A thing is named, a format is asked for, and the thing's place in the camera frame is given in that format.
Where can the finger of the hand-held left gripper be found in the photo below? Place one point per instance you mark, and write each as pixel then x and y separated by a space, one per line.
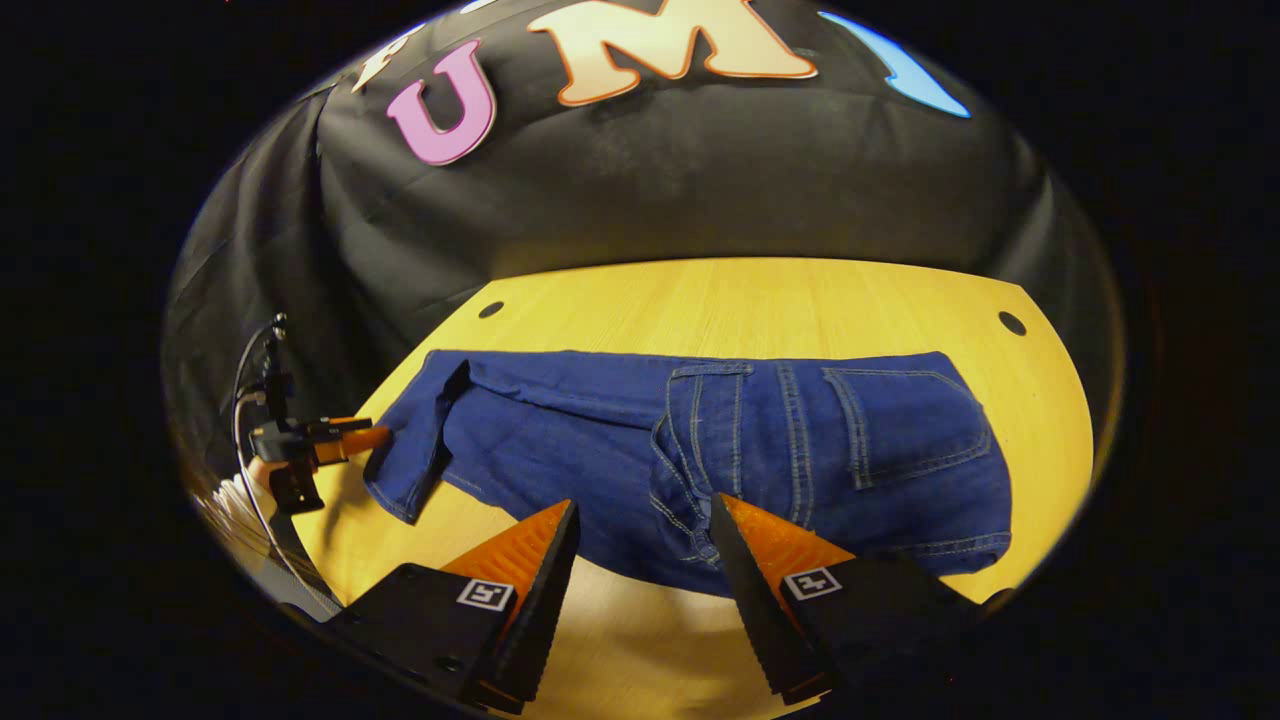
pixel 340 424
pixel 355 443

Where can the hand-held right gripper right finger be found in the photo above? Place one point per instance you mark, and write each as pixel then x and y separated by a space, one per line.
pixel 750 600

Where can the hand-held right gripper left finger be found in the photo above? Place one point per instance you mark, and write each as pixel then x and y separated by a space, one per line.
pixel 545 600

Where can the blue denim jeans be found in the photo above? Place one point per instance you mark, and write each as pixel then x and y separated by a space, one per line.
pixel 800 450

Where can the black backdrop cloth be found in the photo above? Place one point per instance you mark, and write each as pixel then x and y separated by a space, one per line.
pixel 700 180

